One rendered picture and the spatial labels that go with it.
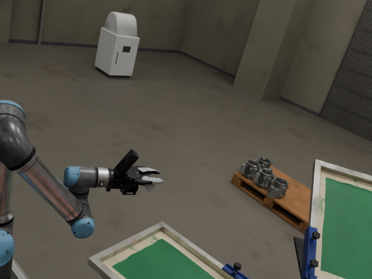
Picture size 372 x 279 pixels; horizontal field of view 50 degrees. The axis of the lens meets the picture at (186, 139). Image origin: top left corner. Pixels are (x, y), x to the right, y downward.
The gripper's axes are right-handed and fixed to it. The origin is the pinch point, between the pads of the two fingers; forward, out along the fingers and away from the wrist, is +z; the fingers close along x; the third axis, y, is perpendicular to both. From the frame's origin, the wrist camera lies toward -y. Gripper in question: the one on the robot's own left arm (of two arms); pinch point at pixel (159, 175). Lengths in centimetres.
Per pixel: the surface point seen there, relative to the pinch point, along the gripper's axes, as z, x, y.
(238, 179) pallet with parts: 241, -240, 190
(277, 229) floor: 247, -146, 189
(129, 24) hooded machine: 177, -687, 149
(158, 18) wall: 348, -997, 206
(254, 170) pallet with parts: 254, -234, 170
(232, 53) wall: 548, -862, 223
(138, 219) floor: 82, -169, 192
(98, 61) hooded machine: 133, -697, 245
